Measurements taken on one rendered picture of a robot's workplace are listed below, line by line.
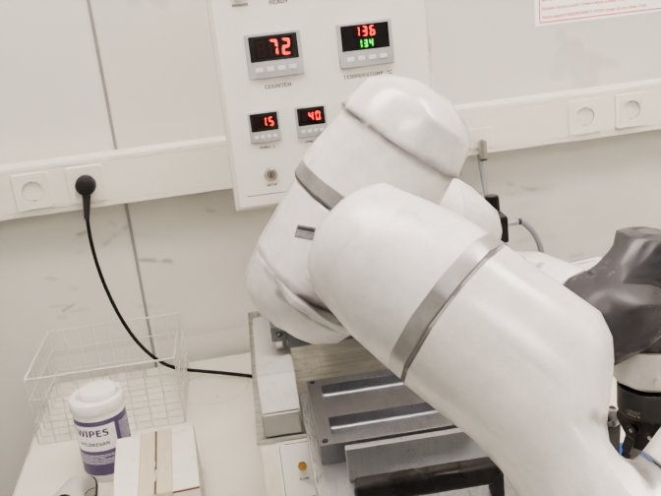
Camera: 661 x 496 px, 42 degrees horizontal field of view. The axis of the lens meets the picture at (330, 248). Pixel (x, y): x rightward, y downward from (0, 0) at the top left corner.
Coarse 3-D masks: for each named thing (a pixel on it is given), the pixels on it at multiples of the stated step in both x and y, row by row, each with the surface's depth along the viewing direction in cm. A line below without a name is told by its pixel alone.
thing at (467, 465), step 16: (448, 464) 86; (464, 464) 86; (480, 464) 86; (368, 480) 85; (384, 480) 85; (400, 480) 85; (416, 480) 85; (432, 480) 85; (448, 480) 85; (464, 480) 85; (480, 480) 86; (496, 480) 86
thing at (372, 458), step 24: (312, 432) 103; (432, 432) 92; (456, 432) 92; (312, 456) 98; (360, 456) 91; (384, 456) 91; (408, 456) 92; (432, 456) 92; (456, 456) 92; (480, 456) 93; (336, 480) 92; (504, 480) 89
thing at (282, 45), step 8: (256, 40) 127; (264, 40) 127; (272, 40) 127; (280, 40) 127; (288, 40) 127; (256, 48) 127; (264, 48) 127; (272, 48) 127; (280, 48) 127; (288, 48) 128; (256, 56) 127; (264, 56) 127; (272, 56) 128; (280, 56) 128
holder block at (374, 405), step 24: (312, 384) 110; (336, 384) 109; (360, 384) 110; (384, 384) 110; (312, 408) 103; (336, 408) 103; (360, 408) 102; (384, 408) 101; (408, 408) 102; (432, 408) 102; (336, 432) 100; (360, 432) 97; (384, 432) 96; (408, 432) 96; (336, 456) 96
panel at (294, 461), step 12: (276, 444) 110; (288, 444) 110; (300, 444) 110; (288, 456) 110; (300, 456) 110; (288, 468) 110; (300, 468) 108; (312, 468) 110; (288, 480) 110; (300, 480) 110; (312, 480) 110; (288, 492) 110; (300, 492) 110; (312, 492) 110
